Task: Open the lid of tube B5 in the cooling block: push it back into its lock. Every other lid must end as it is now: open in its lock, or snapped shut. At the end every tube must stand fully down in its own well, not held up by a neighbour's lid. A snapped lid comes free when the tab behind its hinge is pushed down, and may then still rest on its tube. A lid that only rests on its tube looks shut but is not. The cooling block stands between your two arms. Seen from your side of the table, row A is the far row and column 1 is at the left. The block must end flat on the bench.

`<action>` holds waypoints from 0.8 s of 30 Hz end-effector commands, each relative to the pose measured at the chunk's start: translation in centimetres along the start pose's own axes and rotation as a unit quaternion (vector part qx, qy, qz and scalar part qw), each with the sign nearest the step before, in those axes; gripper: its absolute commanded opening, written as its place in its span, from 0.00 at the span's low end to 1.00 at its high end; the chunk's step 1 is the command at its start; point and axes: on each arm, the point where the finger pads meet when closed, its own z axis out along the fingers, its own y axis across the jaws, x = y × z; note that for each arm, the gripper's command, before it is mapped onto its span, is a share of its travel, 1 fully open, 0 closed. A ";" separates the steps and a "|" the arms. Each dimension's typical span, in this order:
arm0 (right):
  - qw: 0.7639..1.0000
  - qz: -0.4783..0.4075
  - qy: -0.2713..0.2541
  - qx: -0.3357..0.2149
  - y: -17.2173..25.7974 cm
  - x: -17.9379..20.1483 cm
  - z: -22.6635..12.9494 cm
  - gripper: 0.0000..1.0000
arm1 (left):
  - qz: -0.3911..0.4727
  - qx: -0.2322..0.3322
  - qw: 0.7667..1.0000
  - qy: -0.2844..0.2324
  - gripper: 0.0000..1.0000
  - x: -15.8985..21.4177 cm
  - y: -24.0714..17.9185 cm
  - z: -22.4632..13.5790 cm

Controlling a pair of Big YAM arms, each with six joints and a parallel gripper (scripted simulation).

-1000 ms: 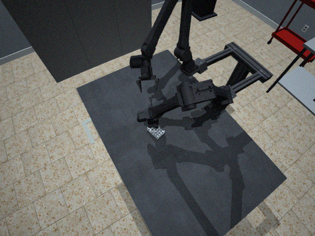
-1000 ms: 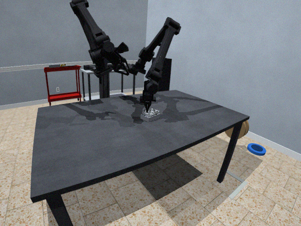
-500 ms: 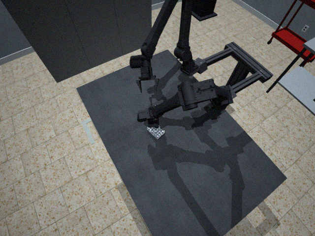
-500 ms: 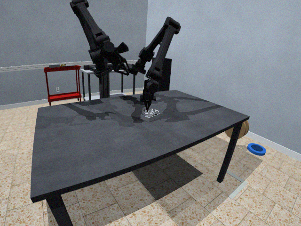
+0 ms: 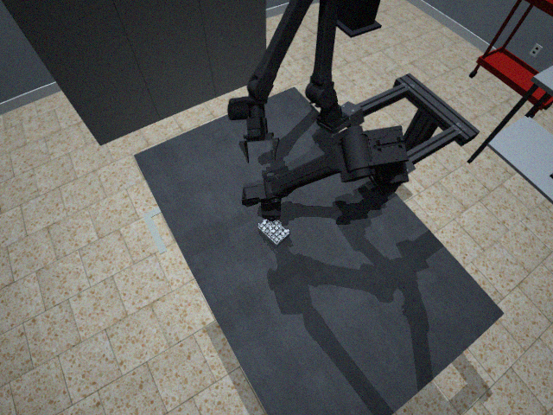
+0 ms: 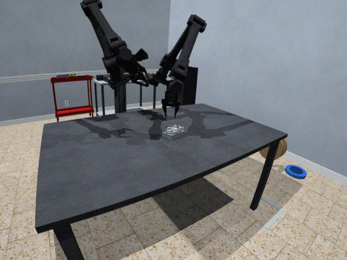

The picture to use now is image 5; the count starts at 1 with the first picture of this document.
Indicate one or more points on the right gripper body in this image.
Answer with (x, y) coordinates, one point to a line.
(262, 137)

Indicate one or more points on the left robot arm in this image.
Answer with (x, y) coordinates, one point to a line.
(365, 152)

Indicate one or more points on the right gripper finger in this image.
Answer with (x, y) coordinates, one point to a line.
(275, 144)
(244, 148)

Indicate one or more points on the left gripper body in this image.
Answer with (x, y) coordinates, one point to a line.
(275, 211)

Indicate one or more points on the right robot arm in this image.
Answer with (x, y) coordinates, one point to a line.
(320, 89)

